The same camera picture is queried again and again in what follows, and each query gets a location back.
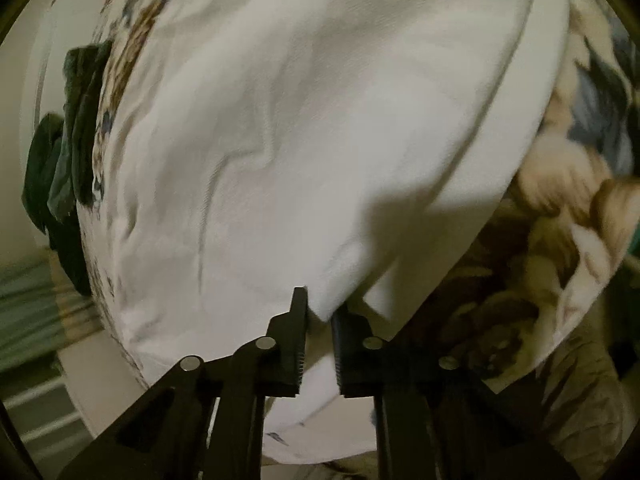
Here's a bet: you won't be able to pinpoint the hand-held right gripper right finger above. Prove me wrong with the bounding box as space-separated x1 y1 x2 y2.
331 306 581 480

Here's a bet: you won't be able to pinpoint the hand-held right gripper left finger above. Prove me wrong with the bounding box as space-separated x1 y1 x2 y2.
57 287 309 480

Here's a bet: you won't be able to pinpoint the grey-green striped curtain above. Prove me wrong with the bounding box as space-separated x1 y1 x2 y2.
0 260 101 373

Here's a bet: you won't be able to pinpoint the floral blanket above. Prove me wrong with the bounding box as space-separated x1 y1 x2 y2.
90 0 640 480

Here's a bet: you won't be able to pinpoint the white pants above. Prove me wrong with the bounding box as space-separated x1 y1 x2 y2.
75 0 571 463

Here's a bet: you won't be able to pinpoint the dark green blanket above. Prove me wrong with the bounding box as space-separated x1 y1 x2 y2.
22 112 93 296

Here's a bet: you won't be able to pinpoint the dark green pillow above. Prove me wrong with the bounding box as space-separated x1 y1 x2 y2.
47 42 113 221

